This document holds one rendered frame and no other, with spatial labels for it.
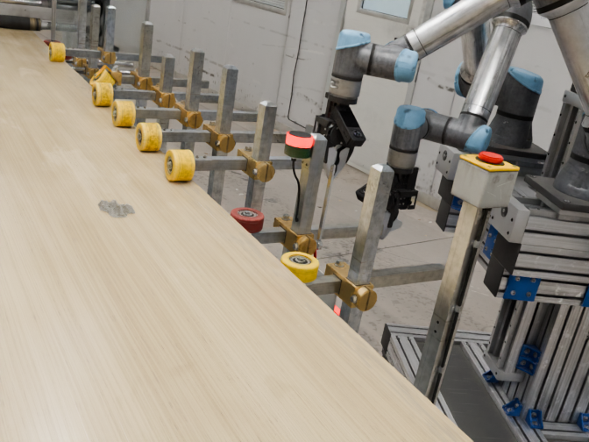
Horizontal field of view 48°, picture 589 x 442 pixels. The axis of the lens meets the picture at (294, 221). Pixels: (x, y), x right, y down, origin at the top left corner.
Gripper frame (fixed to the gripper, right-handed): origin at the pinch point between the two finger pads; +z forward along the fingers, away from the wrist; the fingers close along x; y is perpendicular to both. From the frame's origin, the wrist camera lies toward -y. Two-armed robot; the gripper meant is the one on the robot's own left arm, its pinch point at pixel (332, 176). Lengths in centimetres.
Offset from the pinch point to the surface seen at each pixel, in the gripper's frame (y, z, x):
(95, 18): 192, -9, 11
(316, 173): -7.7, -3.7, 10.2
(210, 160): 21.3, 3.0, 23.8
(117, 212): 1, 8, 54
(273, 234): -3.4, 13.4, 16.6
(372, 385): -67, 9, 34
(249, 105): 446, 89, -208
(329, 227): -2.9, 12.7, 0.1
